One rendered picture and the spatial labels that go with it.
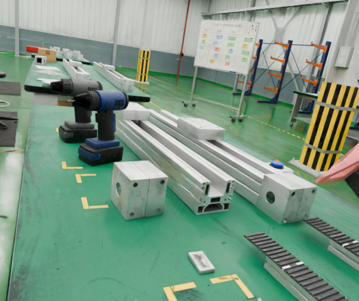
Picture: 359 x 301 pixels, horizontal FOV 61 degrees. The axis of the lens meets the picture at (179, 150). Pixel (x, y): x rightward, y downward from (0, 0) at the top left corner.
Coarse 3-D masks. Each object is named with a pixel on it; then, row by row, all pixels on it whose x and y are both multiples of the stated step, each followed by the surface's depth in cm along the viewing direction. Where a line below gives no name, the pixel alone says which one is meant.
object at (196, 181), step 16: (128, 128) 114; (144, 128) 117; (128, 144) 111; (144, 144) 98; (160, 144) 93; (176, 144) 95; (144, 160) 99; (160, 160) 88; (176, 160) 81; (192, 160) 86; (176, 176) 80; (192, 176) 73; (208, 176) 79; (224, 176) 75; (176, 192) 80; (192, 192) 73; (208, 192) 71; (224, 192) 74; (192, 208) 73; (208, 208) 75; (224, 208) 76
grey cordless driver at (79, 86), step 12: (60, 84) 99; (72, 84) 101; (84, 84) 103; (96, 84) 106; (72, 96) 103; (72, 120) 110; (84, 120) 108; (60, 132) 107; (72, 132) 105; (84, 132) 108; (96, 132) 110
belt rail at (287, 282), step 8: (264, 264) 56; (272, 264) 55; (272, 272) 55; (280, 272) 53; (280, 280) 53; (288, 280) 52; (288, 288) 52; (296, 288) 51; (296, 296) 50; (304, 296) 50
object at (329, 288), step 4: (320, 288) 48; (324, 288) 48; (328, 288) 49; (332, 288) 49; (312, 292) 47; (316, 292) 47; (320, 292) 48; (324, 292) 48; (328, 292) 48; (332, 292) 48; (336, 292) 48; (312, 296) 47; (316, 296) 47; (320, 296) 47; (324, 296) 47; (328, 296) 47; (332, 296) 47; (320, 300) 46
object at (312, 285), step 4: (308, 280) 50; (312, 280) 50; (316, 280) 50; (320, 280) 50; (300, 284) 49; (304, 284) 49; (308, 284) 49; (312, 284) 49; (316, 284) 49; (320, 284) 49; (324, 284) 50; (328, 284) 50; (304, 288) 48; (308, 288) 48; (312, 288) 48; (316, 288) 48; (308, 292) 48
